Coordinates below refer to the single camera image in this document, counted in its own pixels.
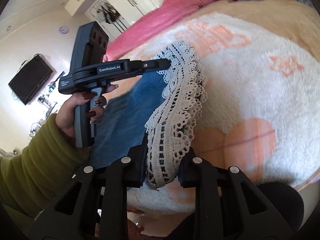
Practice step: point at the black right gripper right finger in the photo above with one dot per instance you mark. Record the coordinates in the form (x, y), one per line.
(229, 206)

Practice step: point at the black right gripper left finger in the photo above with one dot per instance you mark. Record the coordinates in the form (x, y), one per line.
(93, 205)

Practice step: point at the blue denim pants lace trim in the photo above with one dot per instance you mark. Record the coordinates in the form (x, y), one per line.
(162, 106)

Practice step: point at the green sleeved left forearm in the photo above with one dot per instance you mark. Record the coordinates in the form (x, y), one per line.
(30, 180)

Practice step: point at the left hand red nails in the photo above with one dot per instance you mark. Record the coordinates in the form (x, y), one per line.
(65, 117)

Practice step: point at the white desk with clutter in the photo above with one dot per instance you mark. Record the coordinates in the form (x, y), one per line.
(48, 103)

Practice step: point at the hanging bags on door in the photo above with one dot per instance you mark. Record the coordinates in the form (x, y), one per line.
(106, 13)

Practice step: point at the peach white fleece blanket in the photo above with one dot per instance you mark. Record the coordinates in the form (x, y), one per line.
(262, 107)

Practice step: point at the pink comforter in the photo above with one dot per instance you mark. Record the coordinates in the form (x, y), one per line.
(168, 14)

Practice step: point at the tan bed sheet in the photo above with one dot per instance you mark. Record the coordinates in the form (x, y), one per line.
(287, 18)

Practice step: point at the purple wall clock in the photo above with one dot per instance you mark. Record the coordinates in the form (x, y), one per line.
(63, 30)

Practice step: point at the black wall television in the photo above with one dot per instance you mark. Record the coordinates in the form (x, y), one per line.
(30, 79)

